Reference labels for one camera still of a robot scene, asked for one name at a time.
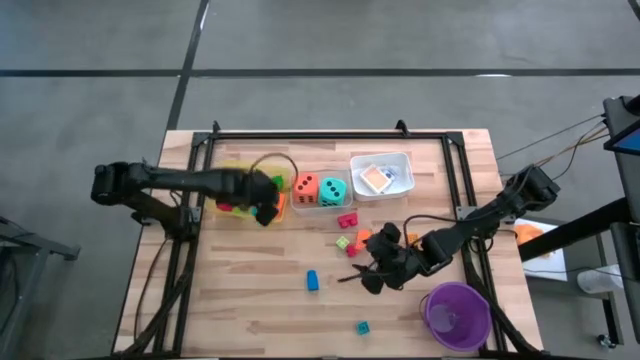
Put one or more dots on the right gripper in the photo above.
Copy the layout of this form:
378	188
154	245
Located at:
400	267

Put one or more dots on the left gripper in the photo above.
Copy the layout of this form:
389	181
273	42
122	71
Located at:
252	190

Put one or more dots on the light blue small brick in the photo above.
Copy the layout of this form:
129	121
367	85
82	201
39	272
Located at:
253	211

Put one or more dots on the large orange toy block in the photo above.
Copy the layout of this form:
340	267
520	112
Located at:
281	205

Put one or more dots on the lime green brick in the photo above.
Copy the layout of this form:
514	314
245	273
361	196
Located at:
240	212

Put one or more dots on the green toy block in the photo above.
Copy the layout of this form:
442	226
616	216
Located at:
278	182

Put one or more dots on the orange toy brick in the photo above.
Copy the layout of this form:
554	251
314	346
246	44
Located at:
362	237

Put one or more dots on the red toy block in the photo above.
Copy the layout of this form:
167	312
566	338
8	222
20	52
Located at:
224	207
347	220

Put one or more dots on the orange foam die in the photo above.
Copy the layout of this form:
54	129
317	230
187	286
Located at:
306	188

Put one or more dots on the teal foam die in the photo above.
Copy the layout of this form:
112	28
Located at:
332	192

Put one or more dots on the playing cards box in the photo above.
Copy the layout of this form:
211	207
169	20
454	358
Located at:
375	180

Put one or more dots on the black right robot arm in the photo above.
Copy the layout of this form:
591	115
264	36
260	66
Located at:
480	222

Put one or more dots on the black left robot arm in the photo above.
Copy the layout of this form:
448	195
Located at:
175	180

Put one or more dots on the small red brick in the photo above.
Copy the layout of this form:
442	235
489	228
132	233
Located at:
351	251

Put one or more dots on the clear plastic bin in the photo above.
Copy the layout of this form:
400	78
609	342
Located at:
310	209

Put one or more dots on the light green small brick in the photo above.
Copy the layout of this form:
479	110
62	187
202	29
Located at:
342	242

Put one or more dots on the teal small brick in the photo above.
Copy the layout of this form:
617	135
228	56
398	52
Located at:
363	328

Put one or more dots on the blue toy block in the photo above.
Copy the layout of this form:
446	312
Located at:
312	281

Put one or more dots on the yellow translucent bin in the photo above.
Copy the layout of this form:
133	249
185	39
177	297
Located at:
220	167

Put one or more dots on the white plastic bin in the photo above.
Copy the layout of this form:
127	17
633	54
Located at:
360	192

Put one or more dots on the purple plastic bucket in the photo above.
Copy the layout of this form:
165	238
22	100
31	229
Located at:
465	320

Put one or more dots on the white patterned packet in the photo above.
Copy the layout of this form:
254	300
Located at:
394	172

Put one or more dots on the orange object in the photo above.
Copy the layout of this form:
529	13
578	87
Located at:
530	234

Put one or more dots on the white sheet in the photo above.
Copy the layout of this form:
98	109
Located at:
550	265

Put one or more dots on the black diagonal beam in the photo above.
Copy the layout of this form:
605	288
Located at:
575	230

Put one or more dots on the grey metal cart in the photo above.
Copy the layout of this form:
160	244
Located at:
40	237

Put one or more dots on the white paper roll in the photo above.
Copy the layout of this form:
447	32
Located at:
597	280

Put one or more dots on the caster wheel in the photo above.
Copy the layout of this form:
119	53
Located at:
606	341

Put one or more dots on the dark grey equipment stand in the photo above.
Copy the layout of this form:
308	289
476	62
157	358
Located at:
630	275

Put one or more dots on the tablet with blue screen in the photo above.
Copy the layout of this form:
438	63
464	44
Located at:
631	142

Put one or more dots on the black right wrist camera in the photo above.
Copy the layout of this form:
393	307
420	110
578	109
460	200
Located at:
390	235

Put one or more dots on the black table frame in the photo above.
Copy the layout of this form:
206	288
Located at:
325	135

